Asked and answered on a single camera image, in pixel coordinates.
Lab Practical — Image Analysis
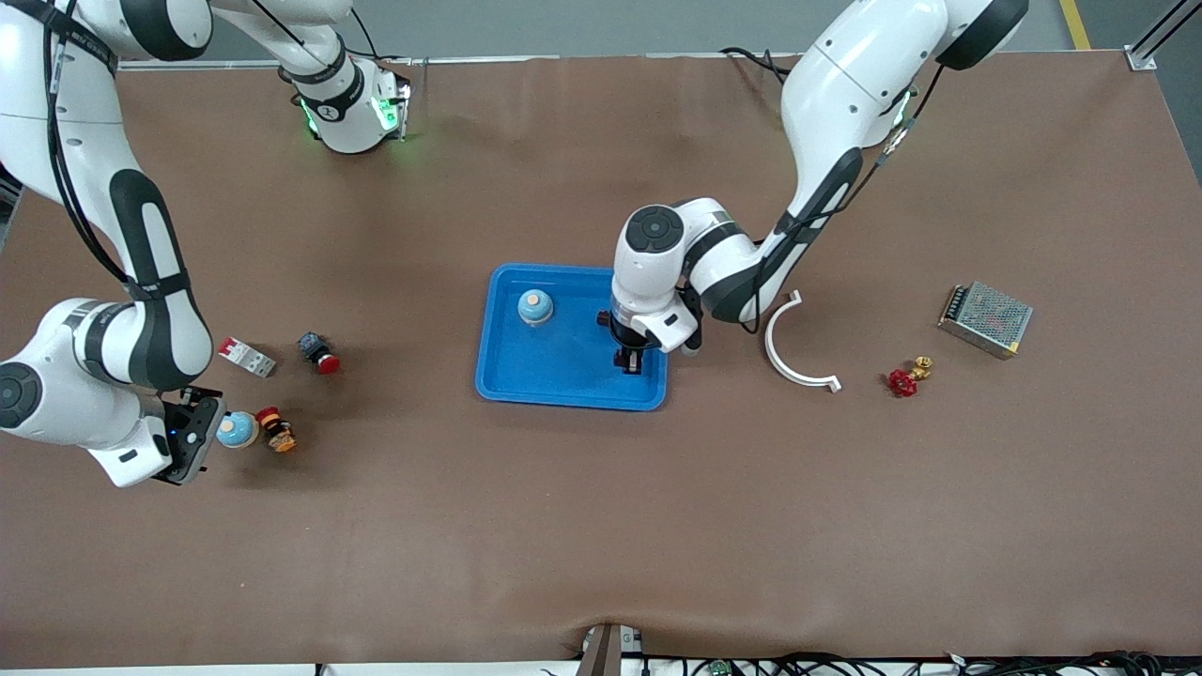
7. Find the blue plastic tray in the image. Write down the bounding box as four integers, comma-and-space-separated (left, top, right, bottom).
474, 262, 673, 413

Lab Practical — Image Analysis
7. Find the black cable bundle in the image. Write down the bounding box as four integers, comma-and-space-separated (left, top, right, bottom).
540, 650, 1202, 676

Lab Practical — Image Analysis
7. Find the brown table mat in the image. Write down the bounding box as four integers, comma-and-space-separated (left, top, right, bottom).
0, 52, 1202, 669

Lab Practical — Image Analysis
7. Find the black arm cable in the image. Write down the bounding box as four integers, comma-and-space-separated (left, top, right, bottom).
742, 56, 945, 334
38, 0, 132, 283

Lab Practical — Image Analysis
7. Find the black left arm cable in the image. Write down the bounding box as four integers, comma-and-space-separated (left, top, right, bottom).
742, 56, 945, 334

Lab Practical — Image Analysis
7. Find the brass valve red handle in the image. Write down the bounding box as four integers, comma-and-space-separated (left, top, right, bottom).
888, 356, 934, 398

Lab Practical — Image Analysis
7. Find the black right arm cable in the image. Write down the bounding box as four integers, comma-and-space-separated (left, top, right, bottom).
38, 0, 132, 283

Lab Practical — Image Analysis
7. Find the white half-round pipe clamp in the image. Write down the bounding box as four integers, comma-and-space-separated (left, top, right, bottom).
764, 290, 843, 393

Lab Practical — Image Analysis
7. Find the red orange buzzer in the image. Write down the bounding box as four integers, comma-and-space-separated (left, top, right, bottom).
255, 407, 298, 453

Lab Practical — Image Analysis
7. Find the metal table edge bracket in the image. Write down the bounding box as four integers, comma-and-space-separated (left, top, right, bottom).
575, 622, 647, 676

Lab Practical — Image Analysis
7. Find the metal mesh power supply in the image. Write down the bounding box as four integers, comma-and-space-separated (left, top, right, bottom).
937, 281, 1035, 361

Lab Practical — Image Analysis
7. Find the red white circuit breaker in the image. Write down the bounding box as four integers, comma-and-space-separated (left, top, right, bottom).
217, 337, 277, 378

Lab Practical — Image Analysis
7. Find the black switch red pushbutton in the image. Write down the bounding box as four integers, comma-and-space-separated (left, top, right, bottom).
298, 331, 342, 376

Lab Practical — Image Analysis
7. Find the aluminium frame profile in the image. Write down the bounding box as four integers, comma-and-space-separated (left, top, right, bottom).
1127, 0, 1202, 71

